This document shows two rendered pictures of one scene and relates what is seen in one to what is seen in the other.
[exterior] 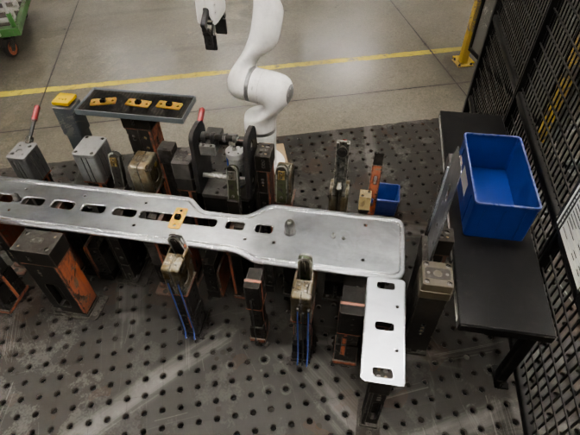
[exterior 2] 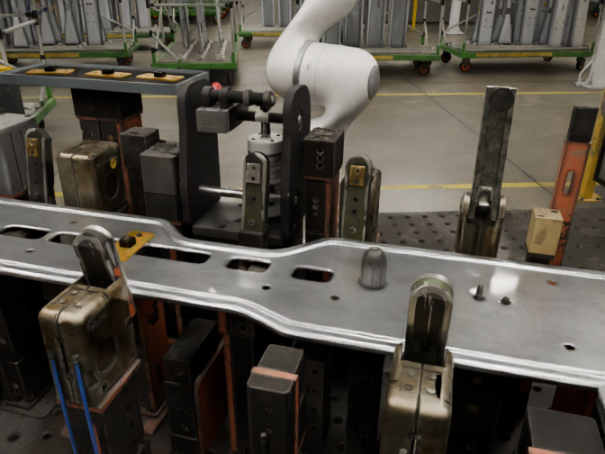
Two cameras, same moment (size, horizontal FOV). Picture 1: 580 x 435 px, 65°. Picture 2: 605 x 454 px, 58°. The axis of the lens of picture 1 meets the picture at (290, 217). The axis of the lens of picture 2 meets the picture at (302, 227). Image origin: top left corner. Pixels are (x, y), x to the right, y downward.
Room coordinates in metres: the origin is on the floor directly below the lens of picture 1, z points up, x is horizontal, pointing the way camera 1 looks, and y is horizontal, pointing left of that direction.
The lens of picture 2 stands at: (0.30, 0.05, 1.36)
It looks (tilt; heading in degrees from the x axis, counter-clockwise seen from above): 26 degrees down; 4
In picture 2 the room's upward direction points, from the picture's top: straight up
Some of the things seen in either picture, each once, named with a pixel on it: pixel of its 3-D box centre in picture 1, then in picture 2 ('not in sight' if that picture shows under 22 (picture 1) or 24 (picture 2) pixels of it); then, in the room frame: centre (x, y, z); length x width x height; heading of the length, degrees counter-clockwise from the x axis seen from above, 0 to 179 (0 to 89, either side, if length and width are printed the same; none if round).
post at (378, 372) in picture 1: (375, 398); not in sight; (0.45, -0.20, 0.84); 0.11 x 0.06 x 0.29; 169
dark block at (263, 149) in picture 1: (267, 198); (320, 253); (1.11, 0.07, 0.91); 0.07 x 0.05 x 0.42; 169
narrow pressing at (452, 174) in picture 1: (441, 208); not in sight; (0.79, -0.38, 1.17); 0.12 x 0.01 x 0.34; 169
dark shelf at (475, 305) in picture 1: (483, 201); not in sight; (0.97, -0.59, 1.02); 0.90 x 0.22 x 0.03; 169
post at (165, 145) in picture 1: (178, 190); (152, 234); (1.17, 0.39, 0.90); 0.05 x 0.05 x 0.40; 79
